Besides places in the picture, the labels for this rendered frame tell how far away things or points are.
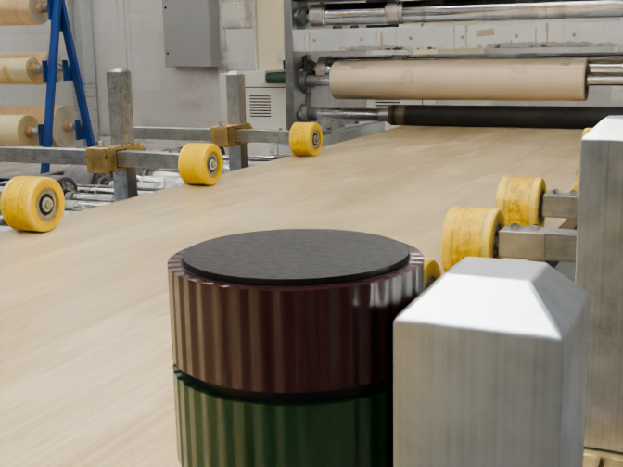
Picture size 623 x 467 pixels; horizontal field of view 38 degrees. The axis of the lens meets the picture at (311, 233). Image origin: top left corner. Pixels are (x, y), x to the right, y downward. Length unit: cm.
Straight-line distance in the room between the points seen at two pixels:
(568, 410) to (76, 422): 52
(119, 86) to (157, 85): 905
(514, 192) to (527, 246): 25
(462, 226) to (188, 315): 81
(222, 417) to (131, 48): 1094
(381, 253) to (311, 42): 280
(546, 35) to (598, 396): 236
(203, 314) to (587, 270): 27
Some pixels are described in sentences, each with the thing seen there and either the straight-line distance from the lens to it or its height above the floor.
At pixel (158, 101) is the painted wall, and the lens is 1094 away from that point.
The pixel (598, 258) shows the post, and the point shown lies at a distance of 43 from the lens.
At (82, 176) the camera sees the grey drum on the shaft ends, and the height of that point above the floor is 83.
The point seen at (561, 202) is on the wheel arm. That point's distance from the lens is 124.
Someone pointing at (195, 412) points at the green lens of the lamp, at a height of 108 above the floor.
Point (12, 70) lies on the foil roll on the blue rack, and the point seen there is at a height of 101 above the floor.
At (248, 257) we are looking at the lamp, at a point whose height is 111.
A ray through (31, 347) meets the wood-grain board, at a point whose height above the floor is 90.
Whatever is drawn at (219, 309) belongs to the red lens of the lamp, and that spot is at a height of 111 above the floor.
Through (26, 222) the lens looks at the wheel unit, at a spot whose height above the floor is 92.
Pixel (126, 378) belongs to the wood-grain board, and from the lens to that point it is 76.
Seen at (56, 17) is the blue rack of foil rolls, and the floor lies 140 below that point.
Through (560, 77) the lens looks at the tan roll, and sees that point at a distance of 277.
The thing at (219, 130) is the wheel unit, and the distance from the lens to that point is 225.
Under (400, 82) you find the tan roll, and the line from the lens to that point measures 290.
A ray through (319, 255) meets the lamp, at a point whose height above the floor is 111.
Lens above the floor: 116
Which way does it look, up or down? 12 degrees down
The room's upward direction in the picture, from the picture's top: 1 degrees counter-clockwise
